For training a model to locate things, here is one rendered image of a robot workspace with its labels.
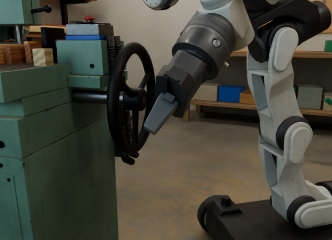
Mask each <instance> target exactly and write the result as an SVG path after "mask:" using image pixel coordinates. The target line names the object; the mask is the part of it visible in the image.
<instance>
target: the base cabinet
mask: <svg viewBox="0 0 332 240"><path fill-rule="evenodd" d="M0 240H119V231H118V211H117V190H116V169H115V148H114V142H113V139H112V137H111V134H110V131H109V126H108V120H107V116H104V117H102V118H100V119H98V120H96V121H95V122H93V123H91V124H89V125H87V126H85V127H83V128H81V129H79V130H77V131H75V132H73V133H71V134H69V135H67V136H66V137H64V138H62V139H60V140H58V141H56V142H54V143H52V144H50V145H48V146H46V147H44V148H42V149H40V150H38V151H36V152H35V153H33V154H31V155H29V156H27V157H25V158H23V159H19V158H12V157H4V156H0Z"/></svg>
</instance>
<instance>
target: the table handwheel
mask: <svg viewBox="0 0 332 240"><path fill-rule="evenodd" d="M133 54H137V55H138V57H139V58H140V60H141V62H142V65H143V68H144V72H145V75H144V77H143V79H142V81H141V83H140V85H139V87H138V88H133V87H129V86H128V85H127V84H126V83H125V81H124V80H123V79H122V77H123V73H124V70H125V66H126V64H127V62H128V60H129V58H130V57H131V55H133ZM145 85H146V87H147V92H146V91H145V90H144V88H145ZM120 88H121V89H122V90H123V91H124V92H120ZM155 88H156V82H155V73H154V68H153V64H152V60H151V58H150V55H149V53H148V51H147V50H146V48H145V47H144V46H142V45H141V44H139V43H137V42H131V43H128V44H126V45H125V46H124V47H123V48H122V49H121V50H120V51H119V52H118V54H117V56H116V58H115V60H114V62H113V65H112V68H111V71H110V75H109V80H108V87H107V91H100V90H80V89H76V90H75V91H74V93H73V100H74V101H75V102H78V103H93V104H106V107H107V120H108V126H109V131H110V134H111V137H112V139H113V142H114V144H115V145H116V147H117V148H118V149H119V150H120V151H121V152H122V153H124V154H126V155H133V154H135V153H137V152H138V151H140V150H141V148H142V147H143V146H144V144H145V143H146V141H147V139H148V136H149V134H150V132H148V131H147V130H145V129H144V123H145V121H146V119H147V117H148V115H149V113H150V111H151V109H152V107H153V105H154V104H155ZM120 105H124V107H125V108H126V109H127V110H130V111H132V144H129V143H128V142H127V141H126V139H125V137H124V134H123V130H122V126H121V120H120ZM145 108H146V110H145V116H144V121H143V125H142V127H141V130H140V133H139V134H138V117H139V111H143V110H144V109H145Z"/></svg>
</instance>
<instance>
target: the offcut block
mask: <svg viewBox="0 0 332 240"><path fill-rule="evenodd" d="M32 51H33V60H34V66H48V65H54V61H53V51H52V48H37V49H32Z"/></svg>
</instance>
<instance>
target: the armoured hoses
mask: <svg viewBox="0 0 332 240"><path fill-rule="evenodd" d="M104 38H105V40H106V41H107V47H108V57H109V59H108V60H109V70H110V71H111V68H112V65H113V62H114V60H115V58H116V56H117V54H118V52H119V51H120V50H121V49H122V48H121V38H120V36H105V37H104ZM124 72H125V71H124ZM122 79H123V80H124V81H125V83H126V79H125V73H123V77H122ZM120 92H124V91H123V90H122V89H121V88H120ZM120 120H121V126H122V130H123V134H124V137H125V139H126V141H127V142H128V143H129V144H132V124H131V116H130V110H127V109H126V108H125V107H124V105H120ZM120 153H121V159H122V161H123V162H125V163H127V164H129V165H134V164H135V160H134V159H133V158H138V157H139V153H138V152H137V153H135V154H133V155H130V156H131V157H130V156H129V155H126V154H124V153H122V152H120ZM132 157H133V158H132Z"/></svg>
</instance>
